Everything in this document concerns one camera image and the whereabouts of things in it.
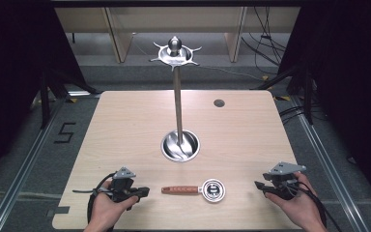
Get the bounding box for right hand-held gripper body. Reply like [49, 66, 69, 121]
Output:
[262, 160, 307, 201]

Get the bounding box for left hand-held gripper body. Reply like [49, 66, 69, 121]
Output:
[108, 166, 137, 204]

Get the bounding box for person's left hand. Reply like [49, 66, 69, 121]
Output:
[90, 180, 140, 232]

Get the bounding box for person's right hand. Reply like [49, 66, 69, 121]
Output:
[265, 171, 324, 228]

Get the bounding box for small black tape strip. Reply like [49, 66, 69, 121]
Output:
[45, 206, 71, 218]

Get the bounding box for black metal tripod stand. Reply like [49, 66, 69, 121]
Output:
[38, 66, 101, 131]
[252, 64, 315, 126]

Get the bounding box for steel utensil hanging stand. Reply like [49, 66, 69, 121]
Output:
[150, 35, 203, 163]

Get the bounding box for dark curtain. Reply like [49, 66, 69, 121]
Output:
[0, 0, 89, 189]
[276, 0, 371, 212]

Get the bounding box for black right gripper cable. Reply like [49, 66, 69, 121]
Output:
[288, 181, 343, 232]

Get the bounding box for wooden-handled steel strainer spoon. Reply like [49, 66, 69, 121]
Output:
[160, 178, 227, 204]

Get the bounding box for aluminium floor rail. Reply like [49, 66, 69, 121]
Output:
[0, 90, 93, 232]
[290, 95, 370, 232]

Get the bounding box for black cables by tripod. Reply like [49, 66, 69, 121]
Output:
[278, 104, 323, 126]

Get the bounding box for bundle of black floor cables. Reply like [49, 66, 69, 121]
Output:
[241, 6, 288, 68]

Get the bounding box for light wooden desk frame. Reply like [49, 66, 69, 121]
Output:
[54, 6, 301, 64]

